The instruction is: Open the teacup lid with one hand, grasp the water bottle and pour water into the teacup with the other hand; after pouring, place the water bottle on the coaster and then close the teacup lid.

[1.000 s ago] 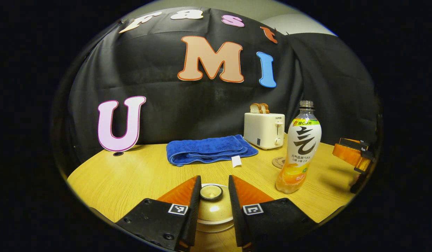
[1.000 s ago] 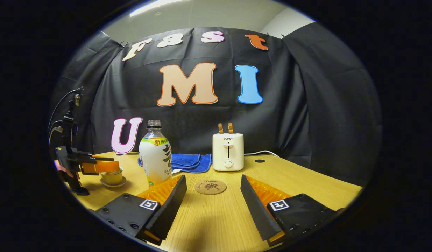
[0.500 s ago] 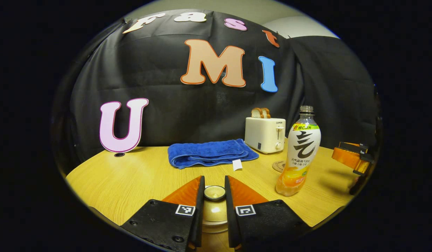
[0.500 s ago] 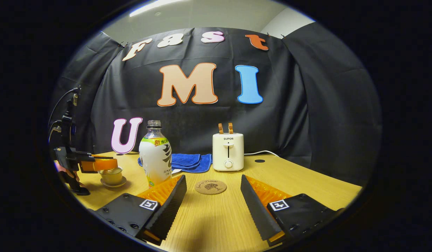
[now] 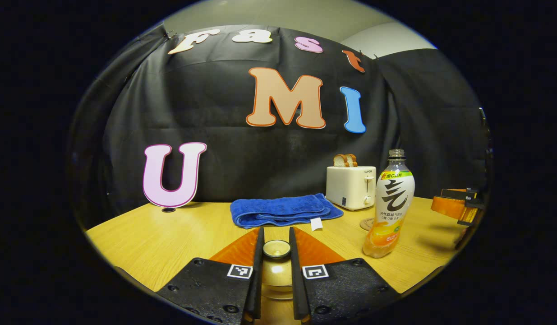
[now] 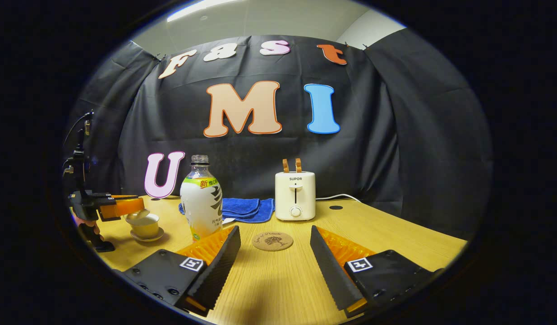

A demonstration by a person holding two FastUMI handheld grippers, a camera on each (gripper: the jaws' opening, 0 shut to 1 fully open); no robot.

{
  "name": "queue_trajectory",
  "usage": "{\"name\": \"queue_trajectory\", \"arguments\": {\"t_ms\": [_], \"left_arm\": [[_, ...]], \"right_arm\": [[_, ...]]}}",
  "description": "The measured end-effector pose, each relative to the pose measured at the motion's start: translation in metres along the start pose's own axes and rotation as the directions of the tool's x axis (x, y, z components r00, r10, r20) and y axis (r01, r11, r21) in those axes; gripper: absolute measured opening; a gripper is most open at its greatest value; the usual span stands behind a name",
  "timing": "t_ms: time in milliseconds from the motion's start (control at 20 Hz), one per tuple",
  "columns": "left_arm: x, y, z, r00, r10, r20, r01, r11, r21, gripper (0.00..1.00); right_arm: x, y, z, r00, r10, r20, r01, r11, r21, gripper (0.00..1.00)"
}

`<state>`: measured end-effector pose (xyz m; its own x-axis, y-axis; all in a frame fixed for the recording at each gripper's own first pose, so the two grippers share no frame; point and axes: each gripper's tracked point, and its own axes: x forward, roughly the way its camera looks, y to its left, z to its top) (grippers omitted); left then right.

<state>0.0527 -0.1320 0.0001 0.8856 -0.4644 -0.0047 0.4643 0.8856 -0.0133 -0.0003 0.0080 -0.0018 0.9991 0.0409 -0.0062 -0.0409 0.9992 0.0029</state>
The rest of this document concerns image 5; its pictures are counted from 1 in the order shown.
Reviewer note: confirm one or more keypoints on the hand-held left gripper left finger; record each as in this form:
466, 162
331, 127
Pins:
259, 280

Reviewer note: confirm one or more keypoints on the toast bread slice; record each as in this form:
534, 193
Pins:
352, 160
339, 160

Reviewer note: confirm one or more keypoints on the black backdrop cloth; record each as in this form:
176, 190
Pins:
242, 171

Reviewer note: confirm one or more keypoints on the yellow teacup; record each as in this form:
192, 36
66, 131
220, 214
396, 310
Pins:
277, 294

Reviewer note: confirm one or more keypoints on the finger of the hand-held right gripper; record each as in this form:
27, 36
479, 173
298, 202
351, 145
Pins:
449, 206

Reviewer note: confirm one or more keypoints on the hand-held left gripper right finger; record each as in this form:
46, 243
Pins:
296, 280

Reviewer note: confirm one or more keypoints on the round wooden coaster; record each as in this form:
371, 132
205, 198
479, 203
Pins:
367, 224

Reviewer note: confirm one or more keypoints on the blue towel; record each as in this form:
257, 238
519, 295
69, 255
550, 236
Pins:
283, 210

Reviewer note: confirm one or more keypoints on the white toaster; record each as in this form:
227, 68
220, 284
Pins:
348, 187

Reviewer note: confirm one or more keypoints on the clear plastic water bottle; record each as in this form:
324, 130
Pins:
391, 203

